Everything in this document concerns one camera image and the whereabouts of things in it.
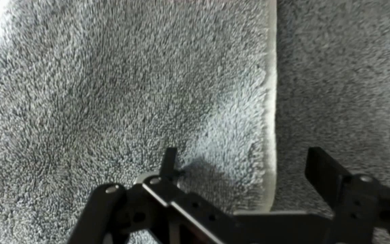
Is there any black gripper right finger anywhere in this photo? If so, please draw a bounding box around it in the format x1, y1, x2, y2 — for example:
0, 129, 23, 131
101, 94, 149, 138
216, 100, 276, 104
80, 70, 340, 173
304, 147, 390, 244

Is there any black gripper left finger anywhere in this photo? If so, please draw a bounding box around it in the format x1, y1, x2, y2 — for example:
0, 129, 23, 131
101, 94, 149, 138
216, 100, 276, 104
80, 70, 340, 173
67, 147, 238, 244

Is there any grey-blue terry towel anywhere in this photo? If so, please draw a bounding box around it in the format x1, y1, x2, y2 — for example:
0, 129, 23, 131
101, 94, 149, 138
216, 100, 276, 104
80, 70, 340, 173
0, 0, 390, 244

